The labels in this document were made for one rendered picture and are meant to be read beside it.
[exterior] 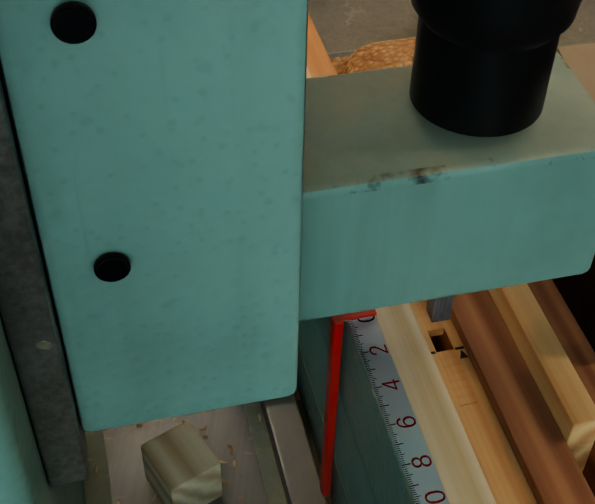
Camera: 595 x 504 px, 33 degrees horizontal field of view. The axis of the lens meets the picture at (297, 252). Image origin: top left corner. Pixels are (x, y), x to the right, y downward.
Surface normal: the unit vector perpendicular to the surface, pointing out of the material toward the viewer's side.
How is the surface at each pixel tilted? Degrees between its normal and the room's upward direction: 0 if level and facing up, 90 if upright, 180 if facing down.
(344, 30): 0
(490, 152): 0
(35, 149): 90
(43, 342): 90
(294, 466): 0
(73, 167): 90
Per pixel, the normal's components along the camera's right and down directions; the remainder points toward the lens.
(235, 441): 0.02, -0.71
